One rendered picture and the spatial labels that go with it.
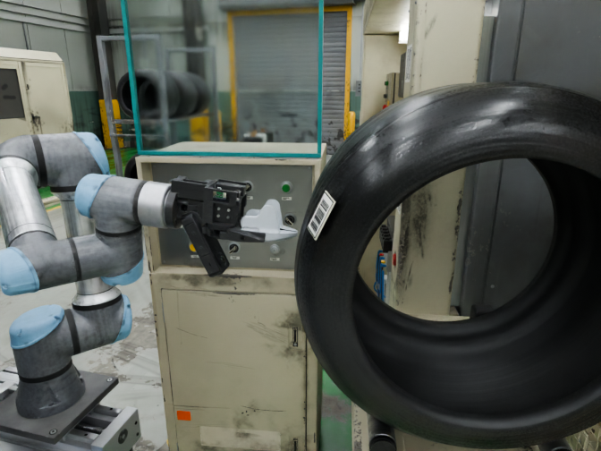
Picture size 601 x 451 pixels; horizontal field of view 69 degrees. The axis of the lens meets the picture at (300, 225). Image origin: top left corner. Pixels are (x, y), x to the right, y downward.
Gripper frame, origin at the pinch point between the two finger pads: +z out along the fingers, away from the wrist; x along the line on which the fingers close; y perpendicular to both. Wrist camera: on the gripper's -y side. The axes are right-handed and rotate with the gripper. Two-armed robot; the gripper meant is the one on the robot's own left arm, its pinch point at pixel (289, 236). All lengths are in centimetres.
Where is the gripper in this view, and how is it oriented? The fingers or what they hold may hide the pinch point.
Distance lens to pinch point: 72.0
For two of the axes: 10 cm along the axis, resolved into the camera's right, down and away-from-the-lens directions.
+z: 9.9, 1.5, -0.6
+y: 1.2, -9.4, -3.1
